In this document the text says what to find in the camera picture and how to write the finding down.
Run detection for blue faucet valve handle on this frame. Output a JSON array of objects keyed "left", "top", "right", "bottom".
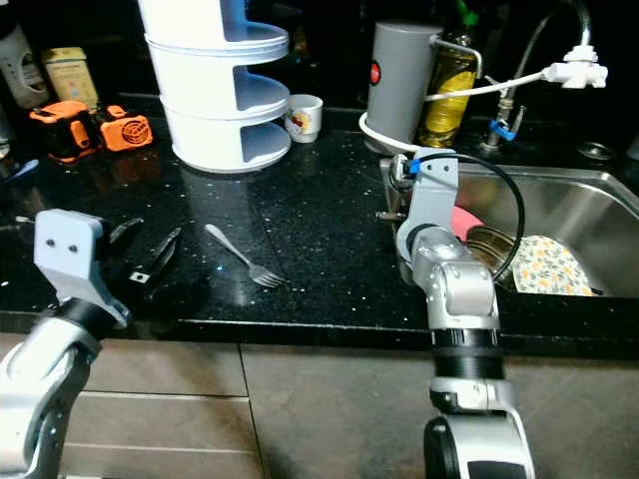
[{"left": 487, "top": 118, "right": 516, "bottom": 144}]

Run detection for metal fork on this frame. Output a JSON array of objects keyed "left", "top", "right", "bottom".
[{"left": 205, "top": 223, "right": 286, "bottom": 290}]

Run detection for chrome faucet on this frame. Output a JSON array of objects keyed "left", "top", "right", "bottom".
[{"left": 479, "top": 0, "right": 595, "bottom": 154}]

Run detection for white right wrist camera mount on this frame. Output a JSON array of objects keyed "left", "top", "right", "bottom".
[{"left": 395, "top": 150, "right": 460, "bottom": 262}]

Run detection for pink plate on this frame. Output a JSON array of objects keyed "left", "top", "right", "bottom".
[{"left": 452, "top": 206, "right": 484, "bottom": 243}]

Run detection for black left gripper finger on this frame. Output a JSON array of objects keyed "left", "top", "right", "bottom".
[
  {"left": 143, "top": 227, "right": 185, "bottom": 288},
  {"left": 108, "top": 217, "right": 147, "bottom": 252}
]

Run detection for white bottle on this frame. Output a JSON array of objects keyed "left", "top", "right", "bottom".
[{"left": 0, "top": 25, "right": 51, "bottom": 113}]

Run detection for white printed mug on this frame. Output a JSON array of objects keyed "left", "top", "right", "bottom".
[{"left": 285, "top": 94, "right": 324, "bottom": 145}]

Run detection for stainless steel sink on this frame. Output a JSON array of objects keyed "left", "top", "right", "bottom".
[{"left": 379, "top": 158, "right": 639, "bottom": 298}]

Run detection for white three tier rack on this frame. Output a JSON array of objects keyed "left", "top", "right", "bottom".
[{"left": 138, "top": 0, "right": 293, "bottom": 175}]

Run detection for round metal counter cap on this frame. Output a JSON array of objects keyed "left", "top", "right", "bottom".
[{"left": 579, "top": 143, "right": 618, "bottom": 164}]

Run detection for yellow tin box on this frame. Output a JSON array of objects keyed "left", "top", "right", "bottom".
[{"left": 43, "top": 46, "right": 101, "bottom": 109}]

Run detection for blue utensil handle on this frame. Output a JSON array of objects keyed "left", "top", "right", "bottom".
[{"left": 2, "top": 157, "right": 42, "bottom": 187}]

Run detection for white faucet diverter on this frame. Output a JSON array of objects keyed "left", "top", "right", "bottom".
[{"left": 545, "top": 47, "right": 610, "bottom": 91}]

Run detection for yellow oil bottle green cap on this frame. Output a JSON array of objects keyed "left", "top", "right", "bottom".
[{"left": 419, "top": 0, "right": 480, "bottom": 151}]

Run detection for white filter hose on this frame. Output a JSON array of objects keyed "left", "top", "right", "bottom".
[{"left": 357, "top": 66, "right": 555, "bottom": 156}]

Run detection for grey cylindrical water filter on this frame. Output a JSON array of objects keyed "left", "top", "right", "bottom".
[{"left": 364, "top": 22, "right": 450, "bottom": 156}]

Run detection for orange black power tool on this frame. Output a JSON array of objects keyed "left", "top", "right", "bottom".
[
  {"left": 95, "top": 105, "right": 157, "bottom": 154},
  {"left": 28, "top": 100, "right": 99, "bottom": 164}
]

